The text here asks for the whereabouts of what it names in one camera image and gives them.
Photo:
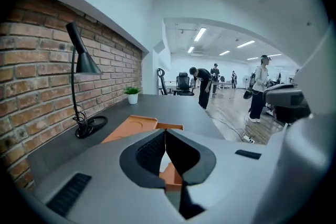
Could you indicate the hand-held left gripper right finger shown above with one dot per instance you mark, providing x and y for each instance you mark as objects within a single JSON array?
[{"x": 236, "y": 178}]

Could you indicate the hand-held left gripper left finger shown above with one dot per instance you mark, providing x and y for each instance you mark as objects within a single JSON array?
[{"x": 105, "y": 170}]

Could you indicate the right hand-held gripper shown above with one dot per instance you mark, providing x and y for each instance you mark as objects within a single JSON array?
[{"x": 320, "y": 73}]

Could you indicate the orange drawer box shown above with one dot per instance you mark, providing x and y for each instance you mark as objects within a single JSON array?
[{"x": 139, "y": 123}]

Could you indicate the white power strip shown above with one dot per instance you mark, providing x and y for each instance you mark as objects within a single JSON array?
[{"x": 248, "y": 139}]

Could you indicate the white standing fan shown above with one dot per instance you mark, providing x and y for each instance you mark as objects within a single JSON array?
[{"x": 245, "y": 78}]

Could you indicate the small potted plant white pot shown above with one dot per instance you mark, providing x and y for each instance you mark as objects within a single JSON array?
[{"x": 132, "y": 98}]

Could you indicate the ceiling air conditioner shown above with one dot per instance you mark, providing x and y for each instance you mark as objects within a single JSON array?
[{"x": 199, "y": 52}]

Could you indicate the black mesh office chair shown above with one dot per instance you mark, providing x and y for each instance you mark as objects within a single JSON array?
[{"x": 182, "y": 80}]

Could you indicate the row of ceiling strip lights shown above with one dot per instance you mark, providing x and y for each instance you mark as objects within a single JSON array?
[{"x": 200, "y": 34}]

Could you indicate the black desk lamp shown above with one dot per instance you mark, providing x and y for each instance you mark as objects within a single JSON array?
[{"x": 85, "y": 60}]

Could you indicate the black high-back office chair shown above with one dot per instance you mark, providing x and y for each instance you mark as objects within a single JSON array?
[{"x": 161, "y": 73}]

